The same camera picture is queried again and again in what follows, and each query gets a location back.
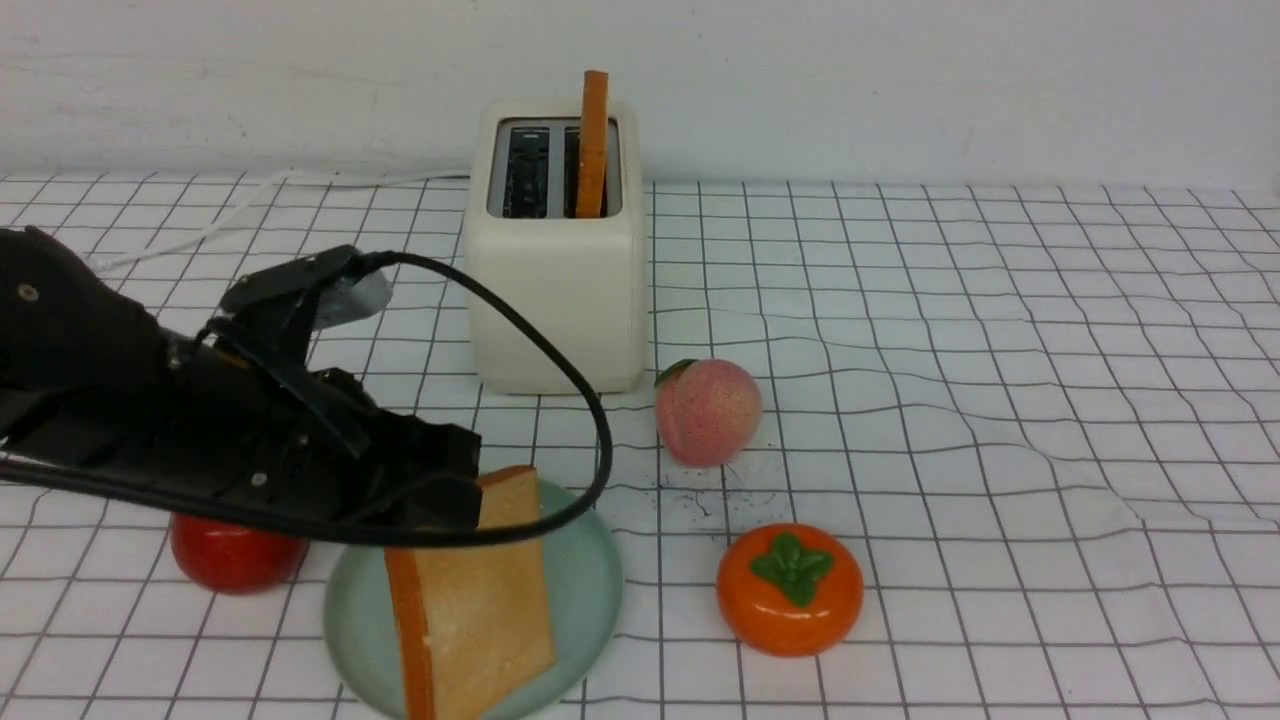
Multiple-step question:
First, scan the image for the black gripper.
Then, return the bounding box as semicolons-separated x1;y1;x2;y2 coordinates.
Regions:
150;340;483;532

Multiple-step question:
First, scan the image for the toast slice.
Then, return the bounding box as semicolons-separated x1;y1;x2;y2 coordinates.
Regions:
575;69;609;219
384;464;557;720

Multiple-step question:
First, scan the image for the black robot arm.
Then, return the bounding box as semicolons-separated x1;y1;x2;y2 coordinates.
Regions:
1;227;483;546

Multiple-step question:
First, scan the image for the light green plate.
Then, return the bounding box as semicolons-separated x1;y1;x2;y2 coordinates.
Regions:
323;511;625;719

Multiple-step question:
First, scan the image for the red apple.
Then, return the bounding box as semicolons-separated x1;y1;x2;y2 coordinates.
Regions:
170;514;308;596

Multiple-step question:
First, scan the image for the cream white toaster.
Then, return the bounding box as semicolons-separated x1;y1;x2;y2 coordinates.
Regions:
461;100;652;393

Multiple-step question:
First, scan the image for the pink peach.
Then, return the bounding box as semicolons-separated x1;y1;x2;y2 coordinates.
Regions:
654;357;763;468

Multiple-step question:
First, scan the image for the orange persimmon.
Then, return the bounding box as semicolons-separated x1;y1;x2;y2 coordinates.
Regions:
716;523;865;657

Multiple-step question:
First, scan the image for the white grid tablecloth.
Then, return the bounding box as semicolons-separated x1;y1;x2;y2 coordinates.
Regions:
1;173;1279;719

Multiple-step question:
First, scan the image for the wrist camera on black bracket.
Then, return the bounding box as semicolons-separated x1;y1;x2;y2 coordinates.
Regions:
205;243;393;461

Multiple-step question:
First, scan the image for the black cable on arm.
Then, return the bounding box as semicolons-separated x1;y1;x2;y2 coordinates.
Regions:
0;250;614;550

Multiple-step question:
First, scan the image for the white power cable with plug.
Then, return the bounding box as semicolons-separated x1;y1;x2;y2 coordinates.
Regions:
92;170;474;277

